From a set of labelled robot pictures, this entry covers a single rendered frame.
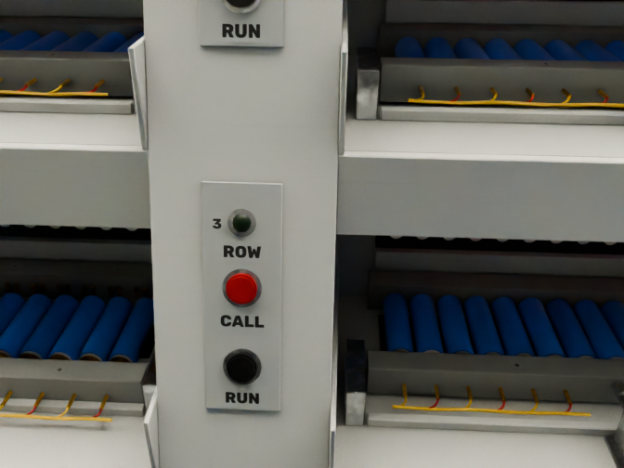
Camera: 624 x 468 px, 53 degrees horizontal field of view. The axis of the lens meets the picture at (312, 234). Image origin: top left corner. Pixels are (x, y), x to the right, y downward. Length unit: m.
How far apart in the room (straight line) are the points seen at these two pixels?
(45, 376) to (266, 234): 0.18
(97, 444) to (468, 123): 0.29
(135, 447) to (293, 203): 0.18
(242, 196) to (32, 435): 0.21
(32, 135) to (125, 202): 0.06
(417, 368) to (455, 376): 0.02
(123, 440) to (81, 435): 0.03
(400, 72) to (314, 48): 0.08
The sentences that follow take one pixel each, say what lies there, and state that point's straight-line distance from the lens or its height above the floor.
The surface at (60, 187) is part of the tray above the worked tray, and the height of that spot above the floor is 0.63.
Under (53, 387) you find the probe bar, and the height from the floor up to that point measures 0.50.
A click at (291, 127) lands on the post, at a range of 0.31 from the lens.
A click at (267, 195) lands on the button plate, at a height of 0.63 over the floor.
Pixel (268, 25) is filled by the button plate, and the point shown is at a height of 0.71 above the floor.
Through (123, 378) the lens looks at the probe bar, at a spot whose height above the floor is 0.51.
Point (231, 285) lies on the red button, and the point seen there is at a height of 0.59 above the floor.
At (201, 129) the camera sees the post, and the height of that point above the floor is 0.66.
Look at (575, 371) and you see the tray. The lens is 0.44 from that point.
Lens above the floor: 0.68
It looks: 12 degrees down
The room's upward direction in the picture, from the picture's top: 1 degrees clockwise
